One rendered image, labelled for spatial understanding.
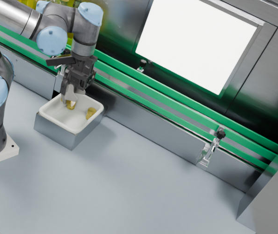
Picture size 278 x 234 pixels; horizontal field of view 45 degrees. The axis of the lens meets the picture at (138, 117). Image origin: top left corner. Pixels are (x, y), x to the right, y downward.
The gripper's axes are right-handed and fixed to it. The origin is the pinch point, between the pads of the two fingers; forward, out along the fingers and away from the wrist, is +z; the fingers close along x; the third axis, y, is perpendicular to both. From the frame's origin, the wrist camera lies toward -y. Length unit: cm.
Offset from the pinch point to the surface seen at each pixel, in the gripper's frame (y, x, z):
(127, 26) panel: 1.7, 38.8, -18.1
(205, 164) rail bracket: 55, 10, 5
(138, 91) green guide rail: 19.0, 22.7, -1.9
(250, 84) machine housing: 58, 41, -17
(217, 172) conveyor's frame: 62, 20, 14
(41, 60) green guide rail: -20.6, 13.4, -0.5
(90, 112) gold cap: 6.5, 10.5, 9.3
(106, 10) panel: -9.2, 39.0, -20.6
